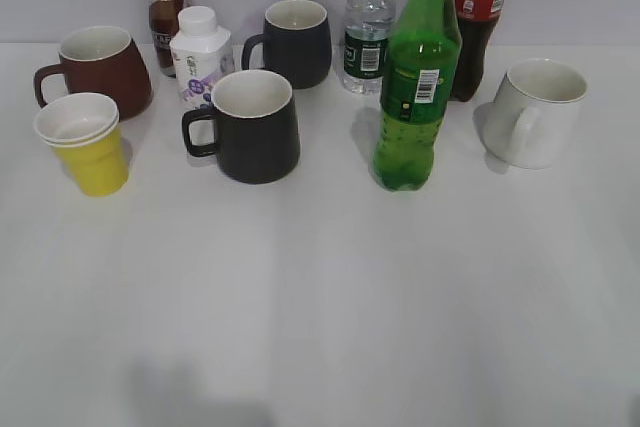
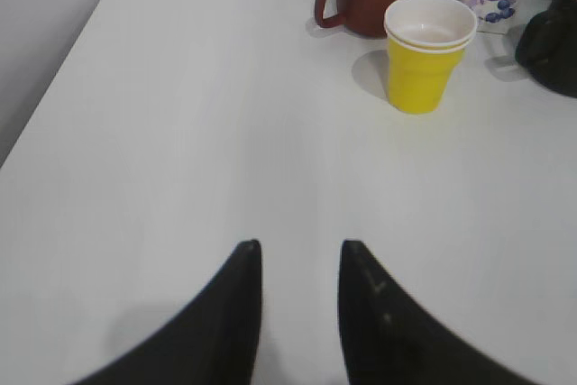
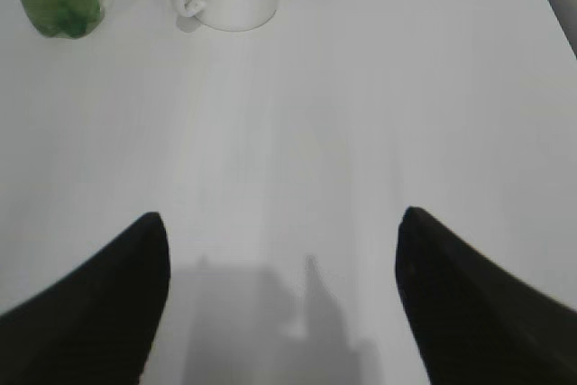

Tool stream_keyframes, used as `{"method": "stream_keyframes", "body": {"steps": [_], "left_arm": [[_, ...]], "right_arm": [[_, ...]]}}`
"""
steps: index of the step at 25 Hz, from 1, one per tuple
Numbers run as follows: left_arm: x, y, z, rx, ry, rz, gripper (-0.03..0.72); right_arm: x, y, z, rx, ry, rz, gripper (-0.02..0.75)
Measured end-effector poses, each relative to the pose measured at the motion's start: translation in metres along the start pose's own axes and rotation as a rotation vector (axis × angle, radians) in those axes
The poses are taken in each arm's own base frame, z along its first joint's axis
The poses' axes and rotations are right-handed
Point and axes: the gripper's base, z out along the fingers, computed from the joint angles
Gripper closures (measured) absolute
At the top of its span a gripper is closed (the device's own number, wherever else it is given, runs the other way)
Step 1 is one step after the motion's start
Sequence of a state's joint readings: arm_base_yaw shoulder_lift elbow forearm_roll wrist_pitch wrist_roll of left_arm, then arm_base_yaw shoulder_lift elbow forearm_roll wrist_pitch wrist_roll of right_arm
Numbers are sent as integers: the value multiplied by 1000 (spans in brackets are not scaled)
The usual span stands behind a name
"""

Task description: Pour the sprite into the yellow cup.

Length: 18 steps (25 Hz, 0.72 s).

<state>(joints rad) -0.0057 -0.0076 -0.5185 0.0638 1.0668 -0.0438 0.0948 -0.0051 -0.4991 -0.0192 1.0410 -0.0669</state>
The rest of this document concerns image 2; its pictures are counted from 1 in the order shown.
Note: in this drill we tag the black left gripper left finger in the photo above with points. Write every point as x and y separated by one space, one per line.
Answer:
214 339

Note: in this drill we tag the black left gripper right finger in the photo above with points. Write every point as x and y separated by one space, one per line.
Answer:
387 338

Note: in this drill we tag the yellow paper cup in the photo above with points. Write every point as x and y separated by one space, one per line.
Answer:
427 40

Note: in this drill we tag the black mug front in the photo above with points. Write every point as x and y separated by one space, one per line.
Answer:
547 47

